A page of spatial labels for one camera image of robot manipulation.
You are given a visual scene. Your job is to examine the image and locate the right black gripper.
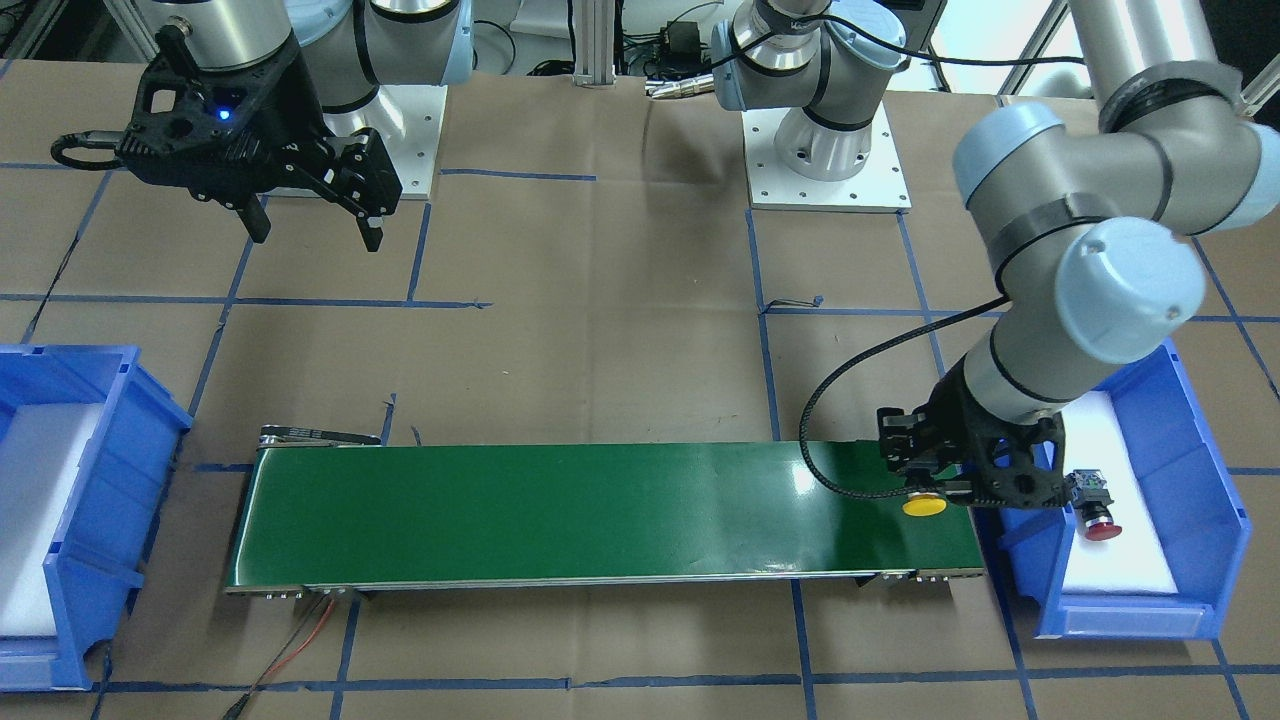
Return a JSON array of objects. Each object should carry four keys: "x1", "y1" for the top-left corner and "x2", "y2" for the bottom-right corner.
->
[{"x1": 115, "y1": 26, "x2": 402, "y2": 252}]

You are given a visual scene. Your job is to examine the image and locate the green conveyor belt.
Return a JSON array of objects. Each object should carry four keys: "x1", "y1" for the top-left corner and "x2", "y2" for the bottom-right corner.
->
[{"x1": 225, "y1": 442, "x2": 984, "y2": 594}]

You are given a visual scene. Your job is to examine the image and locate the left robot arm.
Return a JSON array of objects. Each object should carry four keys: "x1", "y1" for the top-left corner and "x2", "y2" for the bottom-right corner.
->
[{"x1": 797, "y1": 1, "x2": 1277, "y2": 509}]

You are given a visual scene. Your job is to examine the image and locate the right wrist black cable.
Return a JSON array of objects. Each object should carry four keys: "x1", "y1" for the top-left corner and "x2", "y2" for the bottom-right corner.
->
[{"x1": 50, "y1": 129, "x2": 131, "y2": 173}]

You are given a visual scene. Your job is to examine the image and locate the aluminium frame post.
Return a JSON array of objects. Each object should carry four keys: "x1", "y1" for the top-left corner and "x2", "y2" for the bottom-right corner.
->
[{"x1": 566, "y1": 1, "x2": 622, "y2": 87}]

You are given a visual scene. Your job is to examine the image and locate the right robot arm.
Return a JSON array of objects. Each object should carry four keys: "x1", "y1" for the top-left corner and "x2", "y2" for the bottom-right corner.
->
[{"x1": 111, "y1": 1, "x2": 474, "y2": 252}]

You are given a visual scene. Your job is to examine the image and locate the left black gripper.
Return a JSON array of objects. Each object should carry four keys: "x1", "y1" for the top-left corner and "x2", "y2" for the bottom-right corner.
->
[{"x1": 877, "y1": 364, "x2": 1068, "y2": 510}]

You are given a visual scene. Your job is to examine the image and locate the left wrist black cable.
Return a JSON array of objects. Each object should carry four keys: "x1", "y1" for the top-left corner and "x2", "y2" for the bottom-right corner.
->
[{"x1": 797, "y1": 295, "x2": 1011, "y2": 501}]

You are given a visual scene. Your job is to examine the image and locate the red push button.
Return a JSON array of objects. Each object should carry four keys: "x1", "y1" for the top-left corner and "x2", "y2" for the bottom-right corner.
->
[{"x1": 1065, "y1": 469, "x2": 1123, "y2": 542}]

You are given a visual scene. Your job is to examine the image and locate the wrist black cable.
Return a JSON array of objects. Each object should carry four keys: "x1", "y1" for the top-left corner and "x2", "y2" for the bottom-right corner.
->
[
  {"x1": 50, "y1": 129, "x2": 131, "y2": 173},
  {"x1": 797, "y1": 295, "x2": 1011, "y2": 501}
]

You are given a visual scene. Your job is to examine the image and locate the blue bin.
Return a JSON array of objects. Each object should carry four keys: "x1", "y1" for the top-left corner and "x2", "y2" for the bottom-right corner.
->
[
  {"x1": 998, "y1": 341, "x2": 1252, "y2": 641},
  {"x1": 1, "y1": 345, "x2": 192, "y2": 692}
]

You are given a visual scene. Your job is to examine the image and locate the red black conveyor wires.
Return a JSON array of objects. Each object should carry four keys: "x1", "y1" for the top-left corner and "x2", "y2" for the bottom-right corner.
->
[{"x1": 220, "y1": 592, "x2": 346, "y2": 720}]

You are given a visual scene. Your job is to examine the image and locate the yellow push button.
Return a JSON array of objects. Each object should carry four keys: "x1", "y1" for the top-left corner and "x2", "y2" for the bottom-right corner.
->
[{"x1": 901, "y1": 484, "x2": 948, "y2": 518}]

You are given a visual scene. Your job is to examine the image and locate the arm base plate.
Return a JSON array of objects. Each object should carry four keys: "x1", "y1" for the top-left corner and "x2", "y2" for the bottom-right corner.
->
[
  {"x1": 741, "y1": 104, "x2": 913, "y2": 213},
  {"x1": 321, "y1": 85, "x2": 448, "y2": 200}
]

